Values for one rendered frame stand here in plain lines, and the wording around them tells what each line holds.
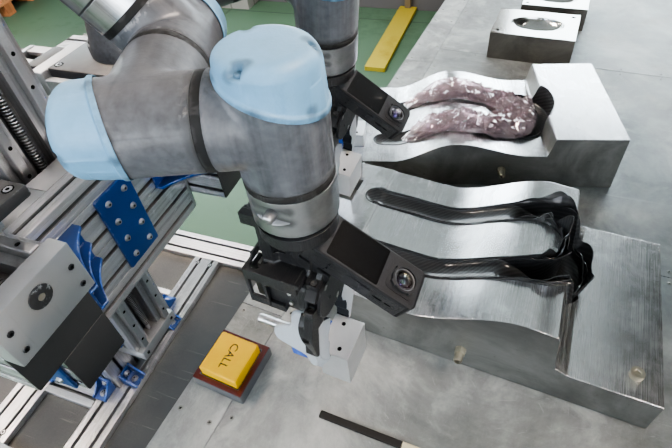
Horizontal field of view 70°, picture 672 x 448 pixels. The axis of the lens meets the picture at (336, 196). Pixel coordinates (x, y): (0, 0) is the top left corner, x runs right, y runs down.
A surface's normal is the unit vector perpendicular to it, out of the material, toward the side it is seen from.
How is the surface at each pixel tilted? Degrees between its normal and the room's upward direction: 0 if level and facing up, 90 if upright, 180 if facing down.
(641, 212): 0
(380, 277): 32
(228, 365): 0
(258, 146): 86
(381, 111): 40
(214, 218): 0
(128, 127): 57
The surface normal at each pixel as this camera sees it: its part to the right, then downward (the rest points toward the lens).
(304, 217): 0.30, 0.64
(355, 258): 0.41, -0.48
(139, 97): -0.06, -0.37
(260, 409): -0.08, -0.72
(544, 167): -0.12, 0.69
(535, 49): -0.41, 0.66
